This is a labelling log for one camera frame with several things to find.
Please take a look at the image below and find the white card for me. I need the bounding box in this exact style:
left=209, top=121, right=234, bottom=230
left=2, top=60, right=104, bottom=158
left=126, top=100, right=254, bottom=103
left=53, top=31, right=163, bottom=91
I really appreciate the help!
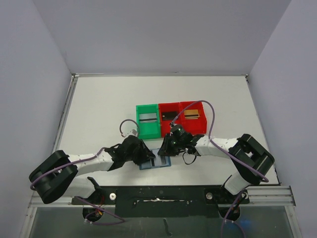
left=154, top=156, right=171, bottom=167

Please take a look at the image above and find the blue leather card holder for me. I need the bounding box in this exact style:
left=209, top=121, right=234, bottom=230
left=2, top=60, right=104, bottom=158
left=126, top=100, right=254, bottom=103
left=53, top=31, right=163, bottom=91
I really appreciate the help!
left=139, top=149, right=171, bottom=170

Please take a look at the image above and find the silver VIP card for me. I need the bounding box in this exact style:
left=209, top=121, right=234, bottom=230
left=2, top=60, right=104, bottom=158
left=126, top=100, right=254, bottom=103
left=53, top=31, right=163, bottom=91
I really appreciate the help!
left=139, top=113, right=157, bottom=123

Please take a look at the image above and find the green plastic bin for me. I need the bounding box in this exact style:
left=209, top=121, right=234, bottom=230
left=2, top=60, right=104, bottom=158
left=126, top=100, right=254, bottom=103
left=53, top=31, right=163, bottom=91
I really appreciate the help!
left=136, top=104, right=161, bottom=140

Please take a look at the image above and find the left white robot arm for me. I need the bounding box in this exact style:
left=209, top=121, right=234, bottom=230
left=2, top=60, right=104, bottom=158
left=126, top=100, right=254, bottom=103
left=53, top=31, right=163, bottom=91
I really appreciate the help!
left=29, top=135, right=156, bottom=204

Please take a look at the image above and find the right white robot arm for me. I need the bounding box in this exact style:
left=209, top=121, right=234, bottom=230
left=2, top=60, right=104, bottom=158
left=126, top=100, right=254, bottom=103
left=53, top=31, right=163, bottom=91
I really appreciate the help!
left=158, top=124, right=275, bottom=195

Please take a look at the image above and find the black card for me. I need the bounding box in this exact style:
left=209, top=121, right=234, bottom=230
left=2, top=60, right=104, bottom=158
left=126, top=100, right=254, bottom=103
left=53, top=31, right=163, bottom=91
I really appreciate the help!
left=161, top=111, right=178, bottom=120

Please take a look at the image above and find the gold card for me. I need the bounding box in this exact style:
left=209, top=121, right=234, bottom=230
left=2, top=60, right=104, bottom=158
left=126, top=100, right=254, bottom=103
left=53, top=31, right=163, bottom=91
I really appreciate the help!
left=184, top=109, right=200, bottom=119

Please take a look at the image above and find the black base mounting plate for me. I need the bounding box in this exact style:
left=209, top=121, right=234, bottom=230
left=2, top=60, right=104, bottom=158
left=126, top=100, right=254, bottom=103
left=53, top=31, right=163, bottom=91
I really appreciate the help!
left=71, top=185, right=249, bottom=222

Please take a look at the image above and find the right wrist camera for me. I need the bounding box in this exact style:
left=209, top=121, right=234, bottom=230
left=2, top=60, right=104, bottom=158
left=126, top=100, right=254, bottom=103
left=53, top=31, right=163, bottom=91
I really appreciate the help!
left=170, top=124, right=186, bottom=140

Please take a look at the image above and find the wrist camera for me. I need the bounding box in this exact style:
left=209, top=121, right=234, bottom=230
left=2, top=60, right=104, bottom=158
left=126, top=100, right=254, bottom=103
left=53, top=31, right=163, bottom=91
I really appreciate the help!
left=121, top=129, right=138, bottom=138
left=170, top=124, right=186, bottom=140

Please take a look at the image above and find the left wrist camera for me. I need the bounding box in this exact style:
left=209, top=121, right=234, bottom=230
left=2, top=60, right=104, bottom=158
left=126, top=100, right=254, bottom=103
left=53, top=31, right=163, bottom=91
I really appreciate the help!
left=121, top=129, right=138, bottom=138

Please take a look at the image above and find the aluminium frame rail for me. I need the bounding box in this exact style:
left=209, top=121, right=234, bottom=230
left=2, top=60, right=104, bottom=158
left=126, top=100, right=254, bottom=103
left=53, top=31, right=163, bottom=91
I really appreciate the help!
left=29, top=184, right=297, bottom=208

